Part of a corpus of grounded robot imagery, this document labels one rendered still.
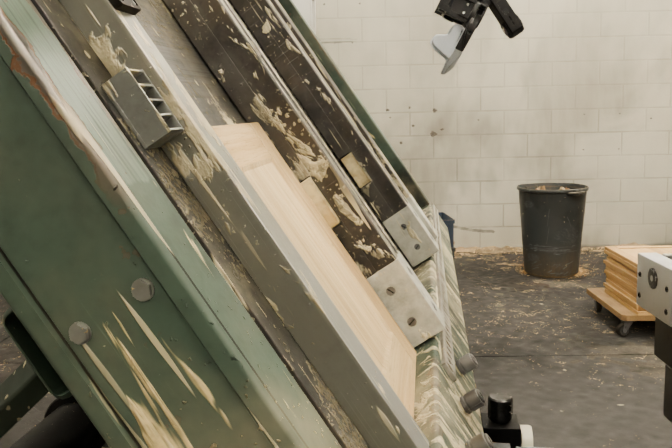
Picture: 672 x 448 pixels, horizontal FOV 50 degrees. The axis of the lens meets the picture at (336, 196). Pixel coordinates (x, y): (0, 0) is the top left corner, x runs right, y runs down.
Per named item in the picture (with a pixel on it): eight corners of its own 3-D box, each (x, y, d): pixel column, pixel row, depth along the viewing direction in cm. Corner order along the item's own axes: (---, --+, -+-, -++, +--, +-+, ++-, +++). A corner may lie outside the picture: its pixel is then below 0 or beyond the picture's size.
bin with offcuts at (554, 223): (597, 279, 517) (599, 189, 509) (524, 281, 518) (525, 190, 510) (575, 264, 568) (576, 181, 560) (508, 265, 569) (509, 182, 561)
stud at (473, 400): (468, 418, 94) (487, 406, 94) (457, 403, 94) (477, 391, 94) (467, 410, 97) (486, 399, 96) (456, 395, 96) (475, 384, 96)
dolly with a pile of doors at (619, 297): (720, 338, 384) (724, 263, 379) (620, 340, 385) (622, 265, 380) (670, 307, 444) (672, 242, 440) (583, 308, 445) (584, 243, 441)
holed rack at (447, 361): (453, 382, 100) (457, 380, 100) (441, 364, 100) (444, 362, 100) (436, 211, 262) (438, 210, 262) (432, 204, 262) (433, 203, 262)
